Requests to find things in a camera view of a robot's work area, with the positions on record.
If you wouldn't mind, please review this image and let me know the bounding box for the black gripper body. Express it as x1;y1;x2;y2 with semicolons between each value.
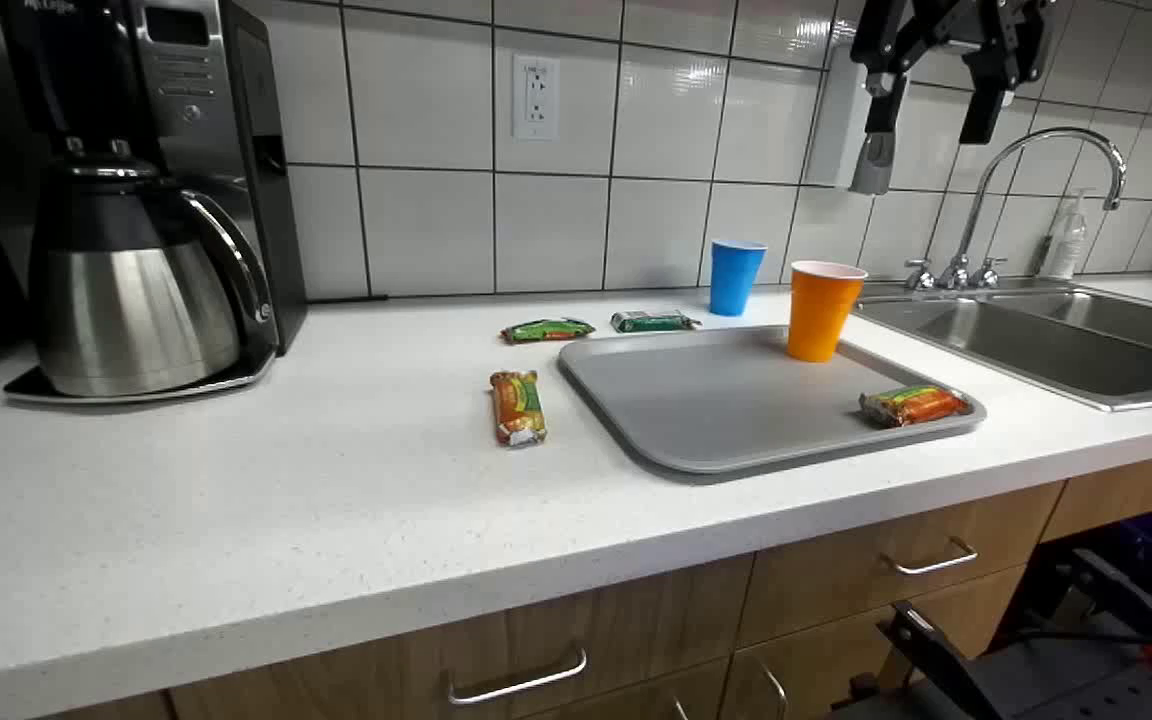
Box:
922;0;991;52

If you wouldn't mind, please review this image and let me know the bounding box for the dark teal candy bar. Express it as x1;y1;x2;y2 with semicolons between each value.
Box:
607;309;703;335

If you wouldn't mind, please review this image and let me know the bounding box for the orange yellow candy bar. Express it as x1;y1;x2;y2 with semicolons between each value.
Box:
489;369;552;451

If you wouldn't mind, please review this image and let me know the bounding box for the orange green candy bar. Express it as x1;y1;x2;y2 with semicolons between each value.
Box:
855;381;975;432

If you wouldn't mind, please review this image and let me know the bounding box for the gray plastic tray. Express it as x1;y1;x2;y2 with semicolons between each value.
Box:
552;322;991;487

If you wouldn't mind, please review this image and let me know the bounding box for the chrome sink faucet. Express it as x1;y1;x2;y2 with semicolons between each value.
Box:
900;126;1133;295

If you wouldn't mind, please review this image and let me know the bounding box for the clear soap bottle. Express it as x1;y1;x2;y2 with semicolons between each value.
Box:
1037;198;1087;285

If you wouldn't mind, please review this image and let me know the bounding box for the orange plastic cup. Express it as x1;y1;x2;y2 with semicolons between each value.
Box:
783;257;871;369

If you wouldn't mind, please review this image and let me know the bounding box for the blue plastic cup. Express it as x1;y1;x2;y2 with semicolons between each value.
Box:
709;236;769;322

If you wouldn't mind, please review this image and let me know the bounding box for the stainless steel sink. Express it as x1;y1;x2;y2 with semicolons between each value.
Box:
851;279;1152;416

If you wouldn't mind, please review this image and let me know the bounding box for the wooden counter cabinet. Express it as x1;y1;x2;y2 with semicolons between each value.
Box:
50;445;1152;720

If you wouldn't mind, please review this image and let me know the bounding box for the black coffee maker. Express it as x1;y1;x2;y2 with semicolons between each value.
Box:
0;0;312;407

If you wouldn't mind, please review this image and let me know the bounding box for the steel coffee carafe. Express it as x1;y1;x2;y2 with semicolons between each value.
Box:
26;155;285;399

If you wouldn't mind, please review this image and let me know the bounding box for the white wall soap dispenser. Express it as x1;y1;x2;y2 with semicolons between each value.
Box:
799;52;915;200

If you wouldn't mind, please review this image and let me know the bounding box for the white wall power outlet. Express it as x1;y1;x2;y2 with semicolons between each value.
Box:
513;52;562;144

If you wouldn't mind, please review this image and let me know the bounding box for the short silver drawer handle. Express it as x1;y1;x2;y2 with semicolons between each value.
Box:
885;537;982;582

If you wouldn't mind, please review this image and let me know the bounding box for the black robot cart frame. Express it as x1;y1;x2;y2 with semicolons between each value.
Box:
830;498;1152;720

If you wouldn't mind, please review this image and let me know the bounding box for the long silver drawer handle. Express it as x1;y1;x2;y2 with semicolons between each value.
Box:
442;649;590;712

